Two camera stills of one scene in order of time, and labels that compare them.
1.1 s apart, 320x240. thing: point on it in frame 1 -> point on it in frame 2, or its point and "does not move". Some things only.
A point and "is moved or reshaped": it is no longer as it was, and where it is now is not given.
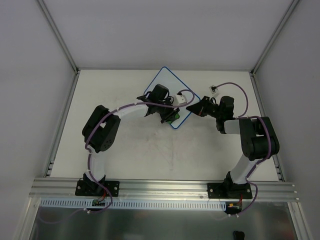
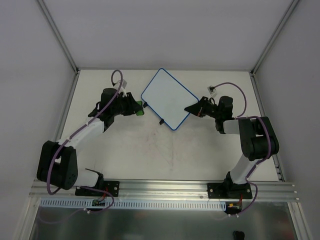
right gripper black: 204,107 does not move
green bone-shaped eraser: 176,116 is moved or reshaped
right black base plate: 229,190 does not move
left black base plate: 91,188 does not move
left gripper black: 167,115 -> 131,105
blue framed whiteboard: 175,87 does not move
